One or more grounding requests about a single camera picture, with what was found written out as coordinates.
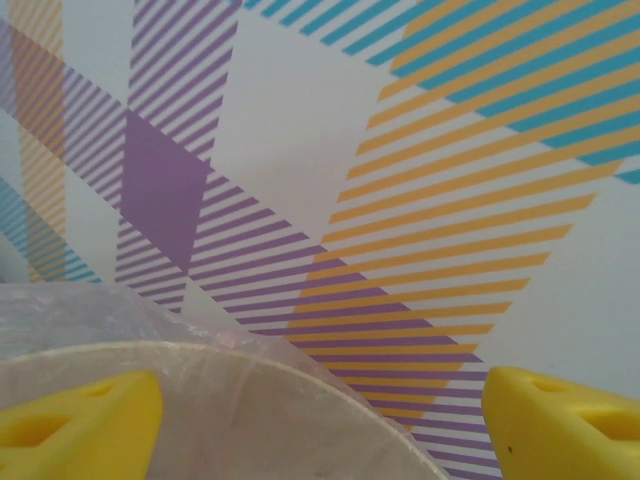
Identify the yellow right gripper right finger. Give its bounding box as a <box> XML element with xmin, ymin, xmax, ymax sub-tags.
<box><xmin>481</xmin><ymin>366</ymin><xmax>640</xmax><ymax>480</ymax></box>

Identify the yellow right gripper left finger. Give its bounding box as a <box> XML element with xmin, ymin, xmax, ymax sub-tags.
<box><xmin>0</xmin><ymin>369</ymin><xmax>165</xmax><ymax>480</ymax></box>

